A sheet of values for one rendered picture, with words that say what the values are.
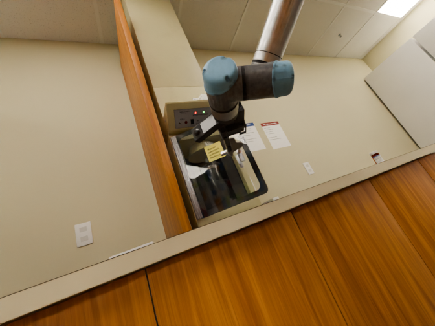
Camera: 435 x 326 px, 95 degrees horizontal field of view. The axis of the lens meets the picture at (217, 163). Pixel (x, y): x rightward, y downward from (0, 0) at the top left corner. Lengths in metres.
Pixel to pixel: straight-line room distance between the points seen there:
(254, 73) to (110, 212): 1.07
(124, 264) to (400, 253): 0.89
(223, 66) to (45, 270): 1.17
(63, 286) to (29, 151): 1.11
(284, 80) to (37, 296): 0.62
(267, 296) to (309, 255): 0.18
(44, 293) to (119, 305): 0.13
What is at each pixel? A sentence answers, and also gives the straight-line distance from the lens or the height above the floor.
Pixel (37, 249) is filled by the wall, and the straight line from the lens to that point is 1.33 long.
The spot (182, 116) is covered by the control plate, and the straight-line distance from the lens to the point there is 0.97.
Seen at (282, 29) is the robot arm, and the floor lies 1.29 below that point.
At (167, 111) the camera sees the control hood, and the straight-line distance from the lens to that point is 0.95.
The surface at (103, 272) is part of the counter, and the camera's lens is 0.51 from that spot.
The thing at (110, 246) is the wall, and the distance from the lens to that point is 1.25.
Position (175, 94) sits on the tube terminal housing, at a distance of 1.15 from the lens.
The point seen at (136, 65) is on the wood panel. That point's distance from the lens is 1.13.
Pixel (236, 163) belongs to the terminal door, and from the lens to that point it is 0.85.
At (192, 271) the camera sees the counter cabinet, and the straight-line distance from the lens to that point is 0.54.
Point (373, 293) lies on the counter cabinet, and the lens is 0.86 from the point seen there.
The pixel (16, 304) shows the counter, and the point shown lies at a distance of 0.54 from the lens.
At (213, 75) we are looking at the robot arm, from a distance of 0.44.
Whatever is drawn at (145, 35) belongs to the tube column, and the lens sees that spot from 1.49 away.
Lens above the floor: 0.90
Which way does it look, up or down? 20 degrees up
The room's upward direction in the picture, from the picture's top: 22 degrees counter-clockwise
